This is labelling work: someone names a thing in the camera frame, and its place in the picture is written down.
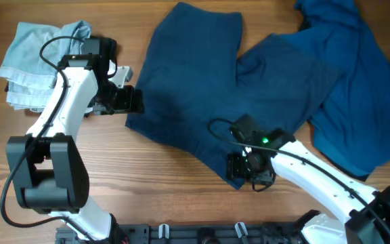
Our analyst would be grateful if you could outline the dark navy blue shorts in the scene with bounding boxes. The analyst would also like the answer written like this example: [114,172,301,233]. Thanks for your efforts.
[126,2,341,177]

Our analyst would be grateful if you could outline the blue t-shirt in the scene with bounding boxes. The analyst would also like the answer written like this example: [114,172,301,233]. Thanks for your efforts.
[284,0,390,181]

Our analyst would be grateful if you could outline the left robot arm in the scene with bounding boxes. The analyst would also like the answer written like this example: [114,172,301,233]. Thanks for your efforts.
[0,37,144,243]

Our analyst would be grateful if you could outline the light blue folded jeans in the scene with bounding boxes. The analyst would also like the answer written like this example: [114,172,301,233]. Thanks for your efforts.
[0,20,91,113]

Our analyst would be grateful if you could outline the black folded garment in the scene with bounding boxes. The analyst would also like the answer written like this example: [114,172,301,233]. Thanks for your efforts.
[4,35,118,118]

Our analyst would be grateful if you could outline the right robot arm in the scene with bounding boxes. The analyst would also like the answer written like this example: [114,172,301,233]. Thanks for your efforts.
[227,115,390,243]

